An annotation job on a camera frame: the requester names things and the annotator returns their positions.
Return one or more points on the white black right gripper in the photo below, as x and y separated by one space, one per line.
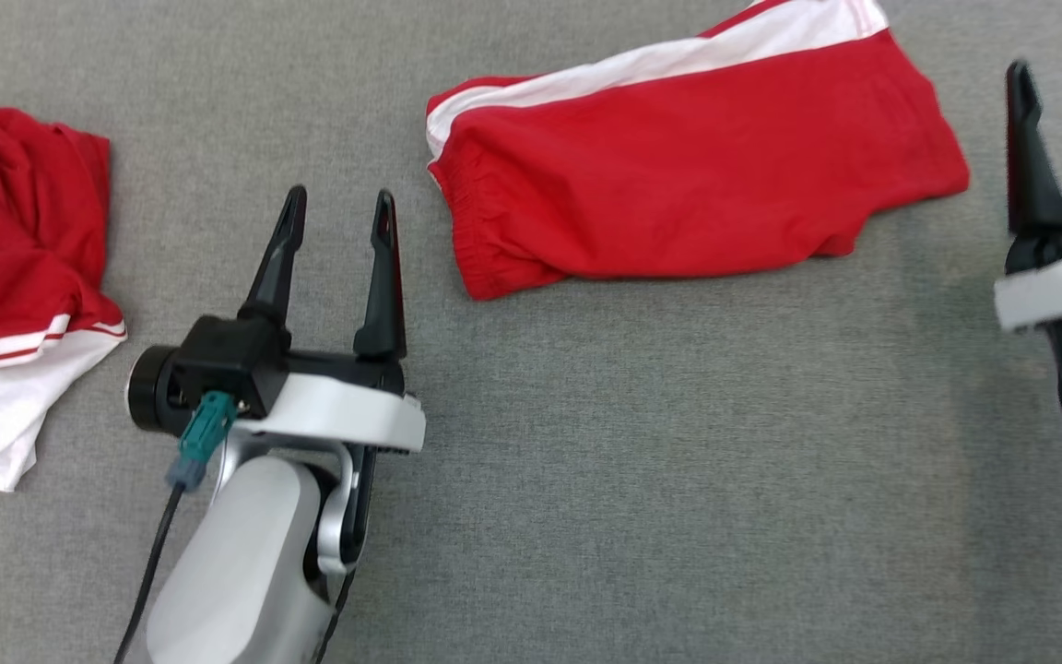
1061 286

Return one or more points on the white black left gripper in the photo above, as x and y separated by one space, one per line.
347 410

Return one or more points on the red shorts with white stripe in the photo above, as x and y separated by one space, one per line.
678 166

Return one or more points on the red white printed jersey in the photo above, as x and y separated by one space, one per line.
5 240

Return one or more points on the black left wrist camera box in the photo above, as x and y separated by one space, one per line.
218 360

